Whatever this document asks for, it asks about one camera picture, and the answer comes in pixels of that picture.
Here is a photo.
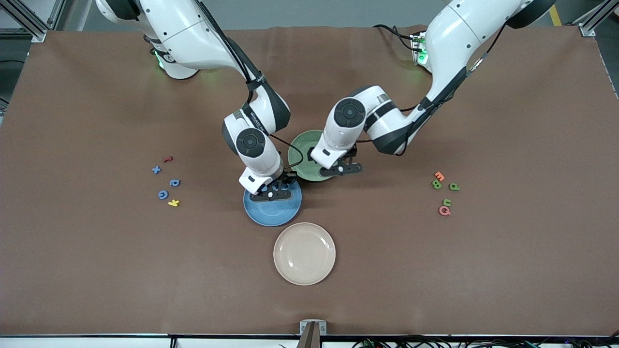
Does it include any beige round plate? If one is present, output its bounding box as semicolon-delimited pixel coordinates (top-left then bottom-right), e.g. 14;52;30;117
273;222;337;286

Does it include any black cable bundle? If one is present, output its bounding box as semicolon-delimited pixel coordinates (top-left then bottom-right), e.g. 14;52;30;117
352;335;619;348

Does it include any blue round plate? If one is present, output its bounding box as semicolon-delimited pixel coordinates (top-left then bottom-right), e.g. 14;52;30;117
243;170;303;227

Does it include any black left arm base cable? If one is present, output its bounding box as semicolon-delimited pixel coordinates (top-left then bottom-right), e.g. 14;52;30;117
372;23;417;51

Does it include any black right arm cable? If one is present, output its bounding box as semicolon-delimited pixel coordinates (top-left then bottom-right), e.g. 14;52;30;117
196;0;305;171

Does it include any aluminium frame profile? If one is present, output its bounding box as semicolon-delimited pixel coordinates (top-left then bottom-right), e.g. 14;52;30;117
0;0;66;43
573;0;619;37

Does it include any white table edge rail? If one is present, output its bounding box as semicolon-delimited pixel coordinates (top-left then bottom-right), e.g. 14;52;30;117
0;333;619;348

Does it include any green round plate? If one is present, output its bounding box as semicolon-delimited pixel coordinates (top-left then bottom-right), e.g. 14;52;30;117
287;130;345;183

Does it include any brown table cover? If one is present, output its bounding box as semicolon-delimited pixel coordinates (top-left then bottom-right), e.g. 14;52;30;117
0;25;619;336

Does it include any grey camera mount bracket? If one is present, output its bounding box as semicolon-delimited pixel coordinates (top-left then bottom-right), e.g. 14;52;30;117
299;320;327;348

